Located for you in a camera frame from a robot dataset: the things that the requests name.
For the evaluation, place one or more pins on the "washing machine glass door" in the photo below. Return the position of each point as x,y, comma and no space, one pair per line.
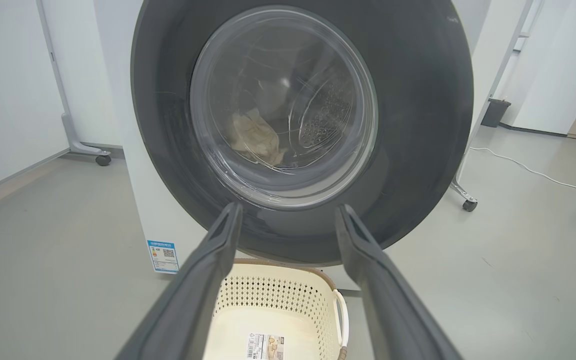
418,125

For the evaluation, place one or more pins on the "blue energy label sticker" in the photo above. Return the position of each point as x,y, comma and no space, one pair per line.
163,256

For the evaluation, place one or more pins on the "white product label sticker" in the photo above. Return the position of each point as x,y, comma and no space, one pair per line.
265,347

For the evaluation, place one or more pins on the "white front-load washing machine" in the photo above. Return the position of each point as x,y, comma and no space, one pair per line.
153,210

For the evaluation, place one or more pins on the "black waste bin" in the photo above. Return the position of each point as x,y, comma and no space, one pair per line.
495,112

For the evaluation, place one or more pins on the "right metal caster leg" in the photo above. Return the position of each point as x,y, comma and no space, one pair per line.
498,60

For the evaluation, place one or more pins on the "cream perforated laundry basket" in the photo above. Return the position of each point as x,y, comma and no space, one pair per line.
278,295

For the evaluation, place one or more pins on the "cream bear print garment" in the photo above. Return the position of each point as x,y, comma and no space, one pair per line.
255,135

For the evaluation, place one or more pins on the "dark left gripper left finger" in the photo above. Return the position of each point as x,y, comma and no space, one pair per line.
188,310

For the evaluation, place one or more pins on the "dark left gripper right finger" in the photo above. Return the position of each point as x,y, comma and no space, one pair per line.
393,320

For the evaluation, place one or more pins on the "white partition with caster legs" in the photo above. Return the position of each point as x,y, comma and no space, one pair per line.
83,75

